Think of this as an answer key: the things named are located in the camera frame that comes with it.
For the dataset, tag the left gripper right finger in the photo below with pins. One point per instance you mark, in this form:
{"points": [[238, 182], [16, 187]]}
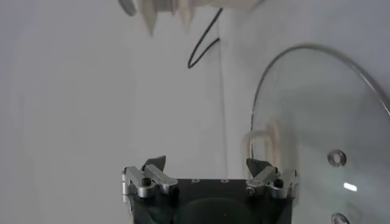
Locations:
{"points": [[262, 181]]}

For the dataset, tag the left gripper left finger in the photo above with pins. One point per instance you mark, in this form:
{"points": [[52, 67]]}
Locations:
{"points": [[161, 179]]}

